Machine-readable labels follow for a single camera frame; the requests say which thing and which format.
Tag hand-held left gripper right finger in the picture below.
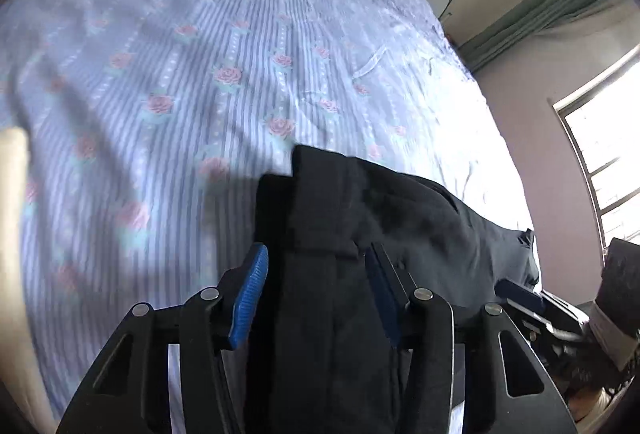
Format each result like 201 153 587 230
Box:
364 243 578 434

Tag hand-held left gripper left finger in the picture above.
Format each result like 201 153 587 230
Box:
56 243 269 434

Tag blue striped bed sheet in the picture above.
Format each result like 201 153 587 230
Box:
0 0 533 434

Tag window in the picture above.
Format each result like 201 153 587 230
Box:
552 44 640 260

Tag cream slatted wardrobe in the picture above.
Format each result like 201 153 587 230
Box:
0 127 56 415

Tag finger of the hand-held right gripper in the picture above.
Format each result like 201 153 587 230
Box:
495 279 591 350

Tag green curtain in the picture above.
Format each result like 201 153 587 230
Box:
457 0 631 72

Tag black pants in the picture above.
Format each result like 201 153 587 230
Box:
245 144 541 434

